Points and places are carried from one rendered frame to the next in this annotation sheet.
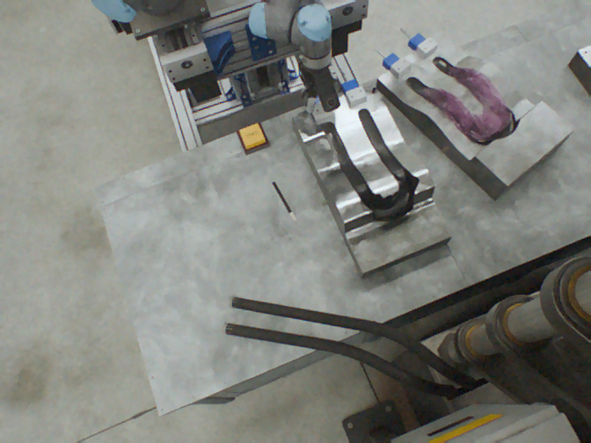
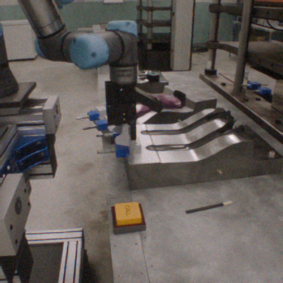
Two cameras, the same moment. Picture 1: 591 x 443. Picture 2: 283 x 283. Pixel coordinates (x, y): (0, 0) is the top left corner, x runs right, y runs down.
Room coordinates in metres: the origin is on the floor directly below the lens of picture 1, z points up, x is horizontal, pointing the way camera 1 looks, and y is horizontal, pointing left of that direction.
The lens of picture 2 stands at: (0.73, 0.59, 1.31)
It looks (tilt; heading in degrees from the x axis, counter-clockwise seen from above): 28 degrees down; 272
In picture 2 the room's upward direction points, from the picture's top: straight up
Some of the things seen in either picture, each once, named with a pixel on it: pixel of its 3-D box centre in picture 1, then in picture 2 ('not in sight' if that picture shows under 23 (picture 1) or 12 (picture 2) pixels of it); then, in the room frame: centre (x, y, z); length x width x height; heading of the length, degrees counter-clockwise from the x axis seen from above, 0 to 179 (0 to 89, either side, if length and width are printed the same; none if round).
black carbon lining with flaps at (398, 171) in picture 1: (370, 160); (194, 128); (0.58, -0.23, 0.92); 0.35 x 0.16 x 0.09; 11
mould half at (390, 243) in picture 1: (368, 174); (198, 143); (0.57, -0.23, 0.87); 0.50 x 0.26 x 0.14; 11
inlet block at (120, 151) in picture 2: (316, 99); (119, 150); (0.82, -0.13, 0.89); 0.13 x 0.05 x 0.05; 11
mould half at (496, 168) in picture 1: (468, 107); (153, 108); (0.72, -0.56, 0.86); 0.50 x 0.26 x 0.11; 29
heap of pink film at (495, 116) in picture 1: (470, 99); (153, 100); (0.72, -0.55, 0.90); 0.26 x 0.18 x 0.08; 29
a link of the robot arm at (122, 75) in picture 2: (315, 54); (123, 73); (0.80, -0.13, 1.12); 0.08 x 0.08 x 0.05
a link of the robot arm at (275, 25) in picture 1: (276, 17); (91, 49); (0.87, -0.05, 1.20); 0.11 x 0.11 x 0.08; 61
